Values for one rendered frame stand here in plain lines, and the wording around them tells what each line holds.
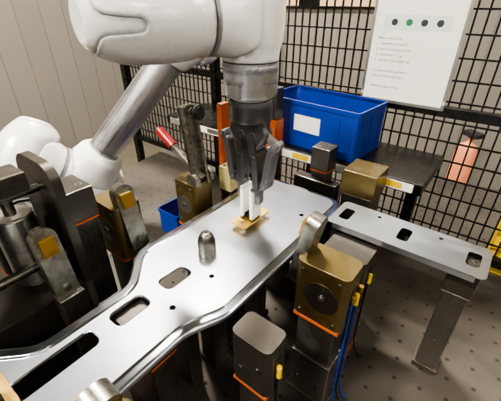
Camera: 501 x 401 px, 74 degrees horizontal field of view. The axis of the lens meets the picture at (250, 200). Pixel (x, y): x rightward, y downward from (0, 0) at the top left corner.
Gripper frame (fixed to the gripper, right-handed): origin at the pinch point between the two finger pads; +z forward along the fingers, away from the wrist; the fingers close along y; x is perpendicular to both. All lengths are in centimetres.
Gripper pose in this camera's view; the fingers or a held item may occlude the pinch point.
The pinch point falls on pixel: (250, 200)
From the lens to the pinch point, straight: 66.7
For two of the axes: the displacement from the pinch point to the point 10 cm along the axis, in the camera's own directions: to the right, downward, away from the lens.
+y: 7.9, 3.2, -5.3
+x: 6.2, -4.1, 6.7
